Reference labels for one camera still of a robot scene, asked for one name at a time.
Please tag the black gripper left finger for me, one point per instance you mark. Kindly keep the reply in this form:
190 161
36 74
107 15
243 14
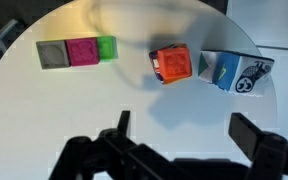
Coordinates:
124 122

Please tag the pink plastic block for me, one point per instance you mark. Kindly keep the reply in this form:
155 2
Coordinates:
83 51

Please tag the orange plastic block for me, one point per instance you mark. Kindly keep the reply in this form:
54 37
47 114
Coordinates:
174 64

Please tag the white round table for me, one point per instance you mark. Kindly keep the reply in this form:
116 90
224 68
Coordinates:
41 109

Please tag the grey plastic block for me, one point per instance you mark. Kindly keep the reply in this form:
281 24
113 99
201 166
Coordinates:
52 54

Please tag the black white paper cube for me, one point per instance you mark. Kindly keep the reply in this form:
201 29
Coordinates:
252 76

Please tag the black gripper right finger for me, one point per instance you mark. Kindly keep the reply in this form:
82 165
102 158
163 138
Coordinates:
245 134

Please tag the blue white paper cube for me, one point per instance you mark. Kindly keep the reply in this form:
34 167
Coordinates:
218 68

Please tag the green plastic block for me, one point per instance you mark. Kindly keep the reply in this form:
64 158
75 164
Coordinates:
107 47

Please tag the purple patterned paper cube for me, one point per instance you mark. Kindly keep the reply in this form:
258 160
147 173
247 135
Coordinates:
154 62

